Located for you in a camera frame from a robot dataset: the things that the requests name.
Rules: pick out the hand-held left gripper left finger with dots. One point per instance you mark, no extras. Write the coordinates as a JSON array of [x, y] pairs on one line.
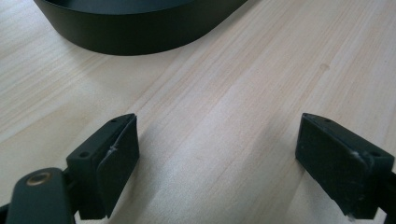
[[102, 161]]

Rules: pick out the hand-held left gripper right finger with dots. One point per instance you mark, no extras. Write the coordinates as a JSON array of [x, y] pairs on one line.
[[336, 165]]

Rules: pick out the black round tray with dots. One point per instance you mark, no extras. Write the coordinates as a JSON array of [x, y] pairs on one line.
[[137, 28]]

